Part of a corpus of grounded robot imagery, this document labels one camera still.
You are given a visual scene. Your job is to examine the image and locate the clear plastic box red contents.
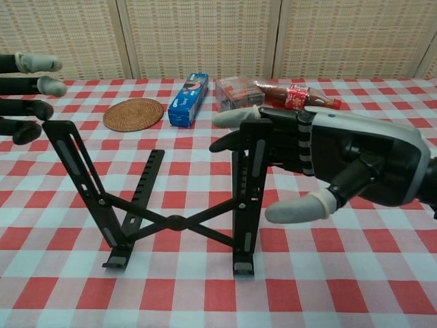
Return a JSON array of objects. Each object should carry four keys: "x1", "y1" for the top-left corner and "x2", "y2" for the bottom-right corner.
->
[{"x1": 214, "y1": 77, "x2": 266, "y2": 113}]

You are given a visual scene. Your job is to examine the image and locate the bamboo folding screen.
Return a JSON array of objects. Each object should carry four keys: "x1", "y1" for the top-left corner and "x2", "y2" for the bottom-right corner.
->
[{"x1": 0, "y1": 0, "x2": 437, "y2": 81}]

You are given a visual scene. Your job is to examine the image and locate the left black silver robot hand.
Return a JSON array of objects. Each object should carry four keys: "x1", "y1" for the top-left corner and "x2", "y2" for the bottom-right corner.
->
[{"x1": 0, "y1": 53, "x2": 68, "y2": 145}]

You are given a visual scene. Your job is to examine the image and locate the blue Oreo cookie box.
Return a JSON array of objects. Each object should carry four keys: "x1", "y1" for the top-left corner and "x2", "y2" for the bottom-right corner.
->
[{"x1": 167, "y1": 72, "x2": 210, "y2": 128}]

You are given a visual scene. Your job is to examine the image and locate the red white checkered tablecloth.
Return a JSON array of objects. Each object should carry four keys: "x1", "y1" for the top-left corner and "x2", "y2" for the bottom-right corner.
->
[{"x1": 0, "y1": 77, "x2": 437, "y2": 328}]

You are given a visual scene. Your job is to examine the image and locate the round brown rattan coaster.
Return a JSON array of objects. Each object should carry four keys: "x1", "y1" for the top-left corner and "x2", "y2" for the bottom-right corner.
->
[{"x1": 103, "y1": 98, "x2": 165, "y2": 133}]

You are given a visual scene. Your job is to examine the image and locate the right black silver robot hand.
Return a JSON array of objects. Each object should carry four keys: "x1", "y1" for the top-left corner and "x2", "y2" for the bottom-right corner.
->
[{"x1": 209, "y1": 105, "x2": 429, "y2": 225}]

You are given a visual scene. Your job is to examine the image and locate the black folding stand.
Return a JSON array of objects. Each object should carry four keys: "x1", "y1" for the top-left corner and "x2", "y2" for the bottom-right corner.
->
[{"x1": 42, "y1": 119, "x2": 274, "y2": 277}]

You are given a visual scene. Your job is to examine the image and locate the cola bottle with red label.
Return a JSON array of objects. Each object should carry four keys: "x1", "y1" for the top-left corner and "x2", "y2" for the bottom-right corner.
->
[{"x1": 254, "y1": 80, "x2": 343, "y2": 111}]

